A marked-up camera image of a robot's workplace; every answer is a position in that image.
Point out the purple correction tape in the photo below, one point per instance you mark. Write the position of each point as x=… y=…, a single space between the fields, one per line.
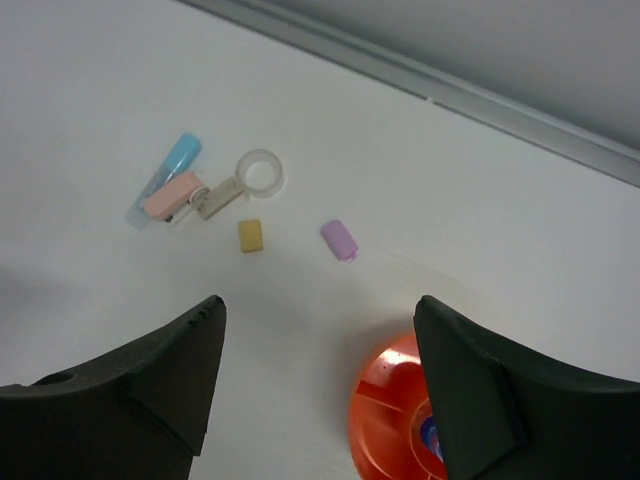
x=339 y=240

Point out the aluminium table edge rail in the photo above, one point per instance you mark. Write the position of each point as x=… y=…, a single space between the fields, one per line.
x=430 y=84

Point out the blue item in organizer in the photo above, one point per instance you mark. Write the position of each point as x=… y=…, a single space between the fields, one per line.
x=429 y=436

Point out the orange round organizer container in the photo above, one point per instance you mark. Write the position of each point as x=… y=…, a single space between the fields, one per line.
x=388 y=405

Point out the yellow eraser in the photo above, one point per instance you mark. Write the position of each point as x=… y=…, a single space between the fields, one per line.
x=250 y=236

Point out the pink mini stapler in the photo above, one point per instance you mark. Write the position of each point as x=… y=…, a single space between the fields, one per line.
x=176 y=195

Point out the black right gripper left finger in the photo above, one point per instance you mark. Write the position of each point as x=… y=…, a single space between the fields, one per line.
x=140 y=411

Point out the clear tape dispenser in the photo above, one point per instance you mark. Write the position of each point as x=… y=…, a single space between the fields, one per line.
x=258 y=174

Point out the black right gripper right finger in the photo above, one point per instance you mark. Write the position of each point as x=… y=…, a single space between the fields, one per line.
x=505 y=411

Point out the blue capped glue stick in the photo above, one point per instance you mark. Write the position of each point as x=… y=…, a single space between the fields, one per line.
x=177 y=161

